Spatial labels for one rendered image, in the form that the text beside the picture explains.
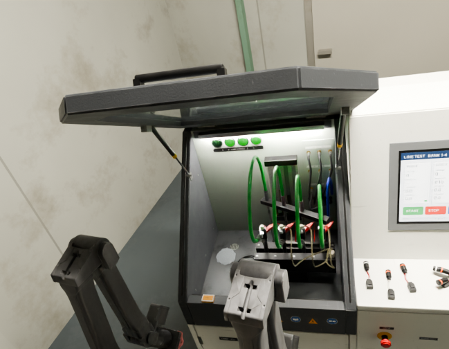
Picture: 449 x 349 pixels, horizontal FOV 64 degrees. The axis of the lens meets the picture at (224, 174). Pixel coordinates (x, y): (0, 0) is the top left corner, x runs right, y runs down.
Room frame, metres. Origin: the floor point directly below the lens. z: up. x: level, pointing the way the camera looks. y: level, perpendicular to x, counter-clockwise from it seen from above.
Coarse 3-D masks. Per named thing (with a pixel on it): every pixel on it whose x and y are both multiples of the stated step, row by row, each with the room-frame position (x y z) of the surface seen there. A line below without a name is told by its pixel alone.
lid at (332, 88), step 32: (64, 96) 0.73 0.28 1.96; (96, 96) 0.68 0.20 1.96; (128, 96) 0.66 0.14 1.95; (160, 96) 0.64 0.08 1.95; (192, 96) 0.61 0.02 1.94; (224, 96) 0.60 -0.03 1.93; (256, 96) 0.60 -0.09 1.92; (288, 96) 0.63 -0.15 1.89; (320, 96) 0.66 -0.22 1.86; (352, 96) 0.69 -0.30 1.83
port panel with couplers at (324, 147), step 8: (304, 144) 1.32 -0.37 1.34; (312, 144) 1.31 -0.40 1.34; (320, 144) 1.30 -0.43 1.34; (328, 144) 1.29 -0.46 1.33; (304, 152) 1.32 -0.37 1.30; (312, 152) 1.31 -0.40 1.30; (320, 152) 1.28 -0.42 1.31; (328, 152) 1.28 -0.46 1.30; (304, 160) 1.32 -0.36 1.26; (312, 160) 1.31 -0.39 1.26; (328, 160) 1.29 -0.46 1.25; (304, 168) 1.32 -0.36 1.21; (312, 168) 1.31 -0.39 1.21; (328, 168) 1.29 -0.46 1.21; (312, 176) 1.31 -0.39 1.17; (328, 176) 1.29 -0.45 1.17; (312, 184) 1.31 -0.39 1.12; (312, 192) 1.29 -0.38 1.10
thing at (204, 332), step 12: (204, 336) 0.96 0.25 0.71; (216, 336) 0.94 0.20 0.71; (228, 336) 0.93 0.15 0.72; (300, 336) 0.83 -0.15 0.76; (312, 336) 0.81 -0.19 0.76; (324, 336) 0.80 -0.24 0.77; (336, 336) 0.78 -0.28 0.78; (348, 336) 0.77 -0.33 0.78; (204, 348) 0.97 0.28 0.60; (216, 348) 0.95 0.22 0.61; (228, 348) 0.93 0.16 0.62; (300, 348) 0.83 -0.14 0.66; (312, 348) 0.81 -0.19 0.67; (324, 348) 0.80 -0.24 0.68; (336, 348) 0.78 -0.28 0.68; (348, 348) 0.77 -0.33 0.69
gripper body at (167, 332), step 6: (168, 330) 0.76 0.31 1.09; (174, 330) 0.76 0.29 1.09; (168, 336) 0.73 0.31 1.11; (174, 336) 0.74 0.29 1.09; (180, 336) 0.74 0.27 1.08; (168, 342) 0.72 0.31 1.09; (174, 342) 0.72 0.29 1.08; (162, 348) 0.72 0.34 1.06; (168, 348) 0.71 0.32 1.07; (174, 348) 0.71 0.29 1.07
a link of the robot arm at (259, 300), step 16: (240, 272) 0.48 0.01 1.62; (256, 272) 0.47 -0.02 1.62; (272, 272) 0.46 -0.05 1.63; (240, 288) 0.44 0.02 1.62; (256, 288) 0.44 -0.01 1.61; (272, 288) 0.44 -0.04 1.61; (240, 304) 0.42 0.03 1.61; (256, 304) 0.41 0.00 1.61; (272, 304) 0.42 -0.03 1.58; (240, 320) 0.40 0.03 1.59; (256, 320) 0.38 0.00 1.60; (240, 336) 0.39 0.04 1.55; (256, 336) 0.38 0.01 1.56
